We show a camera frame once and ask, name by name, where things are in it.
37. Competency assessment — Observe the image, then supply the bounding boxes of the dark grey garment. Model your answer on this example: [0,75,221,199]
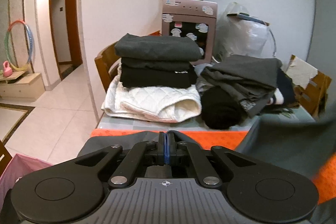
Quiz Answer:
[81,107,335,223]

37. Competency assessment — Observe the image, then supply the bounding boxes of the folded dark clothes stack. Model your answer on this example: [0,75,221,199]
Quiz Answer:
[114,34,203,89]

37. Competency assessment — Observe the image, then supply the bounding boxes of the messy dark clothes pile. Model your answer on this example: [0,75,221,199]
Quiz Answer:
[195,55,299,130]

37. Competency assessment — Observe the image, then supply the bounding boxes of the wooden chair behind clothes stack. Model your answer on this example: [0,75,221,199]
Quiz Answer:
[94,30,161,93]

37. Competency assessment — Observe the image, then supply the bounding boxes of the white quilted jacket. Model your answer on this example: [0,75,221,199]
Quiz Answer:
[101,65,202,123]

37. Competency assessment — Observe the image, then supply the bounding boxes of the pink water dispenser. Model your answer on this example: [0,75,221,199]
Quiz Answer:
[161,0,218,65]

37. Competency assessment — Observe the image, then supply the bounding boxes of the translucent plastic bag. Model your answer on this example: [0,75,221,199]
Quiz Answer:
[213,2,277,61]

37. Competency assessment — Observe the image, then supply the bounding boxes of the pink fabric storage box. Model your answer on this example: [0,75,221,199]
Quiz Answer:
[0,153,52,209]

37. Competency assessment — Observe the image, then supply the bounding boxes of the beige tv cabinet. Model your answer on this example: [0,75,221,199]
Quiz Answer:
[1,72,45,102]

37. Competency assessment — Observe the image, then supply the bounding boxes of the wooden chair with white cloth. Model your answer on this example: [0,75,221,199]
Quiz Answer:
[285,55,332,118]

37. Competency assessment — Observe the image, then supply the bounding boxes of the orange patterned table cloth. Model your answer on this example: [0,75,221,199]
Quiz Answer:
[90,128,336,204]

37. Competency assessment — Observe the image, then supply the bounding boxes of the brown wooden chair near box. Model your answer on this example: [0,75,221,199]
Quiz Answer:
[0,141,13,176]

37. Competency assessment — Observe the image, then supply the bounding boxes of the pink kettlebell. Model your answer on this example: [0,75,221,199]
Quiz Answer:
[3,60,13,77]

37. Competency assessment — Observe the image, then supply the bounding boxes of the grey refrigerator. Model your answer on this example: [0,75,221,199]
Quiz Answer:
[305,0,336,83]

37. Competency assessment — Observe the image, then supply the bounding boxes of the colourful hula hoop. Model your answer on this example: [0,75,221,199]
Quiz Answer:
[4,20,34,72]

